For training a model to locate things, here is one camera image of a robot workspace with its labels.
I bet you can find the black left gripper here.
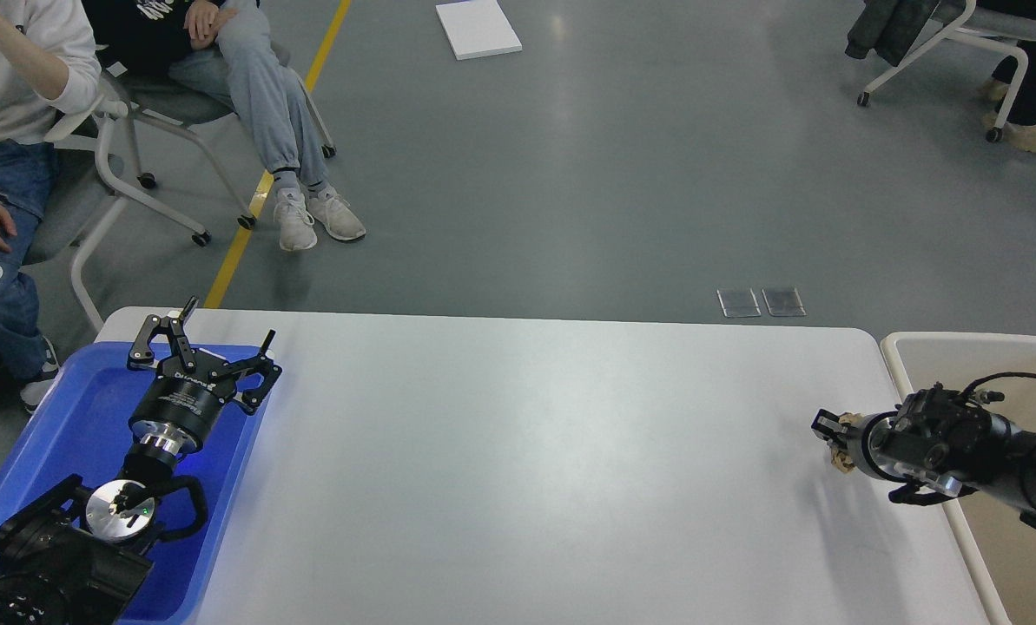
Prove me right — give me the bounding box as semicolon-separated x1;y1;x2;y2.
127;296;283;455

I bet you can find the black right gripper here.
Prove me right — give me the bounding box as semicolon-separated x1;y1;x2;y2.
811;409;899;480

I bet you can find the brown paper ball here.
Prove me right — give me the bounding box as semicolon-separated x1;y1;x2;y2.
827;411;864;474

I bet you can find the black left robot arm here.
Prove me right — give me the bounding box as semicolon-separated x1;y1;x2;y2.
0;299;282;624

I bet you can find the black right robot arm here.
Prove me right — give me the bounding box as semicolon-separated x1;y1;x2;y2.
811;378;1036;530

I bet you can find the right floor socket plate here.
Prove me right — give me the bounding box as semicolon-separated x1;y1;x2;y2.
762;287;808;318

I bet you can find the floor socket plate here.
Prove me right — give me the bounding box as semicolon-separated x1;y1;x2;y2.
716;288;762;318
762;287;808;318

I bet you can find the blue plastic tray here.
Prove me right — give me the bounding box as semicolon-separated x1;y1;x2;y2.
0;341;263;624

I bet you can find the left floor socket plate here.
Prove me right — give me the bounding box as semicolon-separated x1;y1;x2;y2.
716;288;762;318

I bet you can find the beige plastic bin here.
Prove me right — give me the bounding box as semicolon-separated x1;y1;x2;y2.
881;332;1036;624

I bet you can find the grey chair behind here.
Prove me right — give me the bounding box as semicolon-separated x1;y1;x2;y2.
100;39;338;231

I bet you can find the white grey office chair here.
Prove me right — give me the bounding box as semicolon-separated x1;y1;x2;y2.
24;72;211;331

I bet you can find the person in grey jeans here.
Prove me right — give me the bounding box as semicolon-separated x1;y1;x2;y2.
83;1;366;252

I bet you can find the person in white sweater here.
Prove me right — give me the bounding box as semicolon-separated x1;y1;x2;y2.
0;1;100;411

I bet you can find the chair with dark jacket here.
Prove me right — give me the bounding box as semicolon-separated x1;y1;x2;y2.
846;1;1036;143

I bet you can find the white flat box on floor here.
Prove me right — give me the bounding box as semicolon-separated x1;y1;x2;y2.
435;1;523;61

